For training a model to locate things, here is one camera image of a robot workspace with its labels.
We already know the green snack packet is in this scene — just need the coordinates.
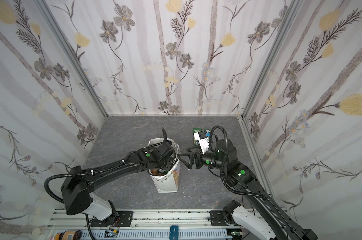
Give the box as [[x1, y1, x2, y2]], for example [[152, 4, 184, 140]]
[[193, 128, 210, 134]]

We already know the cartoon animal paper bag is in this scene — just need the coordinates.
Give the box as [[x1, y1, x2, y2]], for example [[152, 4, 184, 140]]
[[149, 139, 181, 194]]

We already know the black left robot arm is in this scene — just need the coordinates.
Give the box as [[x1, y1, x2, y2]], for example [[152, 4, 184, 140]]
[[44, 128, 177, 217]]

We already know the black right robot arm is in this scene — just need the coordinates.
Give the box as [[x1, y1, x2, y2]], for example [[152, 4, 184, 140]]
[[180, 126, 318, 240]]

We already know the brown snack packet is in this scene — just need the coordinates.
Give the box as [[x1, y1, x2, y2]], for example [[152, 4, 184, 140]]
[[149, 169, 168, 177]]

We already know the brown bottle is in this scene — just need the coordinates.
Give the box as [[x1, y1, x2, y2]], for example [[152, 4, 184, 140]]
[[49, 230, 82, 240]]

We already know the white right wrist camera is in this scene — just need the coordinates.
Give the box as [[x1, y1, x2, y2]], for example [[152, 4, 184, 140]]
[[193, 130, 210, 155]]

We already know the aluminium rail base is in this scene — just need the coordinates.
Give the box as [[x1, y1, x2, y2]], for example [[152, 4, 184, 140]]
[[43, 209, 256, 240]]

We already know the blue clip on rail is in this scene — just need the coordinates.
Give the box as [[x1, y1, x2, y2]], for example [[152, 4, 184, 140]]
[[169, 225, 179, 240]]

